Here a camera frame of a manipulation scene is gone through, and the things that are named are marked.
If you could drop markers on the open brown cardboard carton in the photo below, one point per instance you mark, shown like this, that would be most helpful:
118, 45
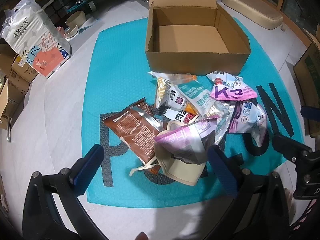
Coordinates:
11, 97

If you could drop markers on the teal foam mat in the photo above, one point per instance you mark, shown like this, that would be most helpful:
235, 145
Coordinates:
117, 80

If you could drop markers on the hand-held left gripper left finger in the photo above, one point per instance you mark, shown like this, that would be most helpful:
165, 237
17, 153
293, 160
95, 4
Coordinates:
87, 172

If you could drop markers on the white tissue paper pack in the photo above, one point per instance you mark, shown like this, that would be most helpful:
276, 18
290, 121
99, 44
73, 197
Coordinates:
32, 35

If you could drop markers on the small brown cardboard box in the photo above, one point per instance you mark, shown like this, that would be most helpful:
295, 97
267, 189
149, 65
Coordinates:
23, 68

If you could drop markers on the brown snack packet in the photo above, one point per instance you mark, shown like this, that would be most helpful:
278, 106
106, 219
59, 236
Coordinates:
135, 130

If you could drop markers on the beige face mask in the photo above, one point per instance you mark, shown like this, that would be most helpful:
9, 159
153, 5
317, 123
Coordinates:
180, 172

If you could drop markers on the clear cotton swab bag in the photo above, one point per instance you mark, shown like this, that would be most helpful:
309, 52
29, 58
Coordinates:
193, 92

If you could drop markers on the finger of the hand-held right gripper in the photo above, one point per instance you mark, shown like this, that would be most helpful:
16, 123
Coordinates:
310, 112
287, 144

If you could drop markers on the beige padded cushion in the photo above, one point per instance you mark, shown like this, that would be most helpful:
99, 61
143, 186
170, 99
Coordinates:
252, 7

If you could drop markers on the person's patterned pants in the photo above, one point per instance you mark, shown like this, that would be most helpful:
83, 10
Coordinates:
305, 226

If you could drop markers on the clear plastic wrapper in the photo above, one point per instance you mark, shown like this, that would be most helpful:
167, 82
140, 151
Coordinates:
221, 115

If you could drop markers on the metal bar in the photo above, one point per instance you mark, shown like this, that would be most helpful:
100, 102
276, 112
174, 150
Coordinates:
8, 132

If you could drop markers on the large cardboard box green print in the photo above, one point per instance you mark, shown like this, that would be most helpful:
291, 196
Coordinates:
310, 70

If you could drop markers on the beige bowl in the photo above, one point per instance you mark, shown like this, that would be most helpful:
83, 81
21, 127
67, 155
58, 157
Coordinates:
75, 20

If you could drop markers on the white yellow snack packet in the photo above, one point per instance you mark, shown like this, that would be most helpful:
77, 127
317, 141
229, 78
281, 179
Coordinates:
165, 90

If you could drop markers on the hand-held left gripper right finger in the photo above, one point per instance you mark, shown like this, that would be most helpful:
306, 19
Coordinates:
222, 172

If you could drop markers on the black white red packet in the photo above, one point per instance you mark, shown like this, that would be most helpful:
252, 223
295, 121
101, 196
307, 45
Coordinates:
178, 116

